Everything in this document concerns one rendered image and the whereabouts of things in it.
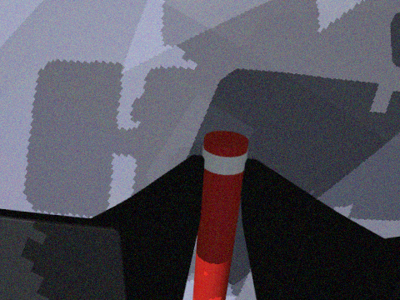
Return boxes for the dark red peg with white band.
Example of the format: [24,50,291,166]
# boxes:
[192,130,249,300]

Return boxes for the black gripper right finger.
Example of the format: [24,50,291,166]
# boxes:
[241,157,400,300]

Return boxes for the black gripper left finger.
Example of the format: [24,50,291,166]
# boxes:
[0,154,204,300]

